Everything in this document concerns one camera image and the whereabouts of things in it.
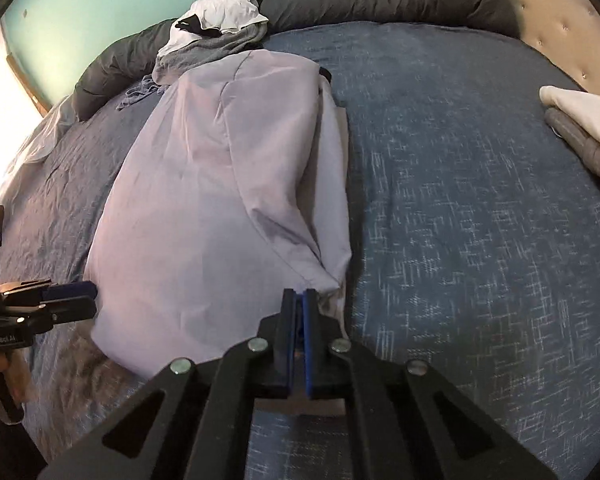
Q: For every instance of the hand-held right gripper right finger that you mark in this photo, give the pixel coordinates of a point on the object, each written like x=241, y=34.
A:
x=310, y=330

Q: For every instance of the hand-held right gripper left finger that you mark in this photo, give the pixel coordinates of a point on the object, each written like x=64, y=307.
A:
x=290, y=325

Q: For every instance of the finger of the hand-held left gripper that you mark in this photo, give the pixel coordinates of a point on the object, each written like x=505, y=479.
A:
x=72, y=307
x=75, y=290

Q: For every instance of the grey jacket with black lining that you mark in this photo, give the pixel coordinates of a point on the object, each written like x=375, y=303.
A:
x=205, y=200

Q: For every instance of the pile of mixed clothes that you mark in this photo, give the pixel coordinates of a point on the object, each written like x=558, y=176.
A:
x=205, y=50
x=225, y=12

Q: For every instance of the light blue blanket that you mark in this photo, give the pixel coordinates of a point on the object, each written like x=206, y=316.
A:
x=40, y=145

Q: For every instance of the blue bed sheet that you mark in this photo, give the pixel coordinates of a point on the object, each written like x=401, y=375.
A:
x=455, y=210

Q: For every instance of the pale curtain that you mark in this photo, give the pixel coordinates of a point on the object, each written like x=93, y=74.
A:
x=0, y=110

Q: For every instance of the blue-grey striped cloth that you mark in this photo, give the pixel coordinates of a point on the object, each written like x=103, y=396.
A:
x=137, y=92

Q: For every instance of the dark grey rolled duvet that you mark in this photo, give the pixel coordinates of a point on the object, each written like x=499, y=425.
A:
x=380, y=0

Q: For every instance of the cream tufted headboard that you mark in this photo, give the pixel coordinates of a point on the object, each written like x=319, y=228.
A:
x=565, y=20

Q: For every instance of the wooden window frame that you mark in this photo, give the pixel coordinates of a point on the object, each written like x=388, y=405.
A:
x=27, y=85

